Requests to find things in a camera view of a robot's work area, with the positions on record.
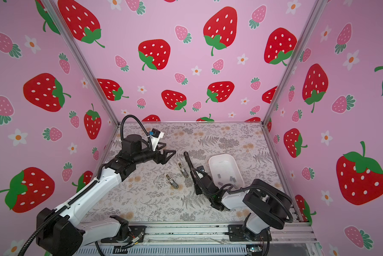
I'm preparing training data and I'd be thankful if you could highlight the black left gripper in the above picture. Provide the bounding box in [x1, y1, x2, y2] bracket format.
[133, 141, 175, 167]

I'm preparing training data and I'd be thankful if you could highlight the beige eraser block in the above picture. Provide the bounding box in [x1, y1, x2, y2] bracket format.
[165, 174, 179, 189]

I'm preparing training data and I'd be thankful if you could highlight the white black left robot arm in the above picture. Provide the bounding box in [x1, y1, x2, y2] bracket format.
[18, 115, 176, 256]

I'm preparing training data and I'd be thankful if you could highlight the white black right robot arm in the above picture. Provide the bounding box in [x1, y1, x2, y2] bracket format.
[190, 166, 294, 241]

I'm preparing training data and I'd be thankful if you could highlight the white plastic tray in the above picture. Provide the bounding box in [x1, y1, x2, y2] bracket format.
[208, 154, 245, 188]

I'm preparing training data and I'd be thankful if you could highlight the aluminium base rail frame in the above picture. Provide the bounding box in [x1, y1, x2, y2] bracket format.
[76, 222, 324, 256]

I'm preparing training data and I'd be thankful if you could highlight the aluminium corner post left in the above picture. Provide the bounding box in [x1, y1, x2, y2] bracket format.
[42, 0, 120, 127]

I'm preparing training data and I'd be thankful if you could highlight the aluminium corner post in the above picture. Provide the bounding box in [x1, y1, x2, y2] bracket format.
[42, 0, 120, 127]
[262, 0, 328, 128]

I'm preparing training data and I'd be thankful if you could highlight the aluminium corner post right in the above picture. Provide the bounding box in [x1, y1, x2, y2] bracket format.
[262, 0, 328, 128]

